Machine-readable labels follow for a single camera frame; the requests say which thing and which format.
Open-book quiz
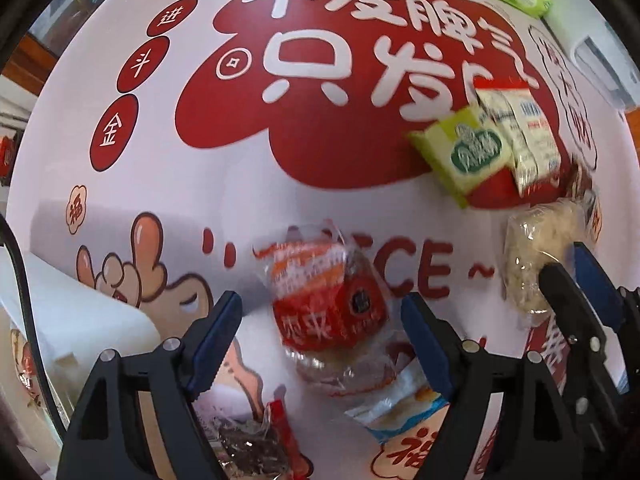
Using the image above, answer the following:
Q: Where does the small blue white packet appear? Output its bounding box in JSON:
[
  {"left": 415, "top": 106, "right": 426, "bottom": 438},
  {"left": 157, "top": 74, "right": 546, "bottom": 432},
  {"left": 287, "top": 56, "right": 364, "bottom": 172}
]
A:
[{"left": 344, "top": 360, "right": 452, "bottom": 444}]

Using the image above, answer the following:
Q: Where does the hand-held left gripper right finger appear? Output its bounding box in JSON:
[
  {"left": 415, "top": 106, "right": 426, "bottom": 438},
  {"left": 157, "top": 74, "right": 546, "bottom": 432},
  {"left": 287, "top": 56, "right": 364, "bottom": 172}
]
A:
[{"left": 400, "top": 292, "right": 584, "bottom": 480}]

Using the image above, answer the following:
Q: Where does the clear packet of yellow puffs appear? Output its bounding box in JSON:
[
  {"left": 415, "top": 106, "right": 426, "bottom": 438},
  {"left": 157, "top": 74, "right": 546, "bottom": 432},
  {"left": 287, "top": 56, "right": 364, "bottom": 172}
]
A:
[{"left": 502, "top": 200, "right": 597, "bottom": 317}]

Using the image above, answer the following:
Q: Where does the white plastic tray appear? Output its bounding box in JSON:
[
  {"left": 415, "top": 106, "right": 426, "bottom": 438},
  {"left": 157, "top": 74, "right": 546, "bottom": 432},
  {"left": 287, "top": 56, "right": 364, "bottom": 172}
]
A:
[{"left": 0, "top": 247, "right": 163, "bottom": 461}]

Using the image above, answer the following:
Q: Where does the white countertop appliance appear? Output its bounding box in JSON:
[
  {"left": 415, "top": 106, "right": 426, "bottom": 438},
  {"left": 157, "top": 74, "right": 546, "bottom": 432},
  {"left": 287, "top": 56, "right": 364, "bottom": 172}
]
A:
[{"left": 545, "top": 0, "right": 637, "bottom": 111}]

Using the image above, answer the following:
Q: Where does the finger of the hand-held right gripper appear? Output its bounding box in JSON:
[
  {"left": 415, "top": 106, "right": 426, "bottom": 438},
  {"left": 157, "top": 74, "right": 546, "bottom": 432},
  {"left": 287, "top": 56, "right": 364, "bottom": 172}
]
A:
[
  {"left": 537, "top": 261, "right": 608, "bottom": 396},
  {"left": 572, "top": 241, "right": 640, "bottom": 341}
]

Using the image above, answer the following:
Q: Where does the red and white snack packet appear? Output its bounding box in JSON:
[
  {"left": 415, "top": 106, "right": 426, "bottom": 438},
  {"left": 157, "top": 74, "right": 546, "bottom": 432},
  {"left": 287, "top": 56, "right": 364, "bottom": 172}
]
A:
[{"left": 252, "top": 220, "right": 412, "bottom": 397}]

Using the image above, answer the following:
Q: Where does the small red packet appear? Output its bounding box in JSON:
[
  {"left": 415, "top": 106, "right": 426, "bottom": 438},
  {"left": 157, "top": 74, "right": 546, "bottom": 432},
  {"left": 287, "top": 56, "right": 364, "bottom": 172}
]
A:
[{"left": 264, "top": 400, "right": 313, "bottom": 480}]

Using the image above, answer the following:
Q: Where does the green label snack packet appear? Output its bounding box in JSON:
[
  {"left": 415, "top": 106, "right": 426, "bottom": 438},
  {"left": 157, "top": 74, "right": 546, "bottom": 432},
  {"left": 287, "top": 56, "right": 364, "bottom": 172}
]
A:
[{"left": 409, "top": 105, "right": 516, "bottom": 209}]

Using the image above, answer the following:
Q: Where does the clear packet of dark snack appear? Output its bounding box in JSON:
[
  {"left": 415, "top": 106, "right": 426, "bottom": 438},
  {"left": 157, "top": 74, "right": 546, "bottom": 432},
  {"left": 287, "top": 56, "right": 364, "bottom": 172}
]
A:
[{"left": 214, "top": 412, "right": 293, "bottom": 480}]

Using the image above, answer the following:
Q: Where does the red brown clear wrapper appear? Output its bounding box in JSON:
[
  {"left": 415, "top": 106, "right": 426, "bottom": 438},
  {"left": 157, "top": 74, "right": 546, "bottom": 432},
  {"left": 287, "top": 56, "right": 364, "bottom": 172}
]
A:
[{"left": 569, "top": 159, "right": 602, "bottom": 223}]

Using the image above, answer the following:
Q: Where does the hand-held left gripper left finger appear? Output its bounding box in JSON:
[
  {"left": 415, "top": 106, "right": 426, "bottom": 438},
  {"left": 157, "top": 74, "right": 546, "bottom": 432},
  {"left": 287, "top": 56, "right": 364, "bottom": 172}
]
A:
[{"left": 55, "top": 290, "right": 244, "bottom": 480}]

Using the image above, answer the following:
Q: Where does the black cable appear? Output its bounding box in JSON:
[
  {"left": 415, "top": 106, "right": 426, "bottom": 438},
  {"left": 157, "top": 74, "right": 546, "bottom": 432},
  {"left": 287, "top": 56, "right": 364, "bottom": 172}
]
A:
[{"left": 0, "top": 214, "right": 67, "bottom": 438}]

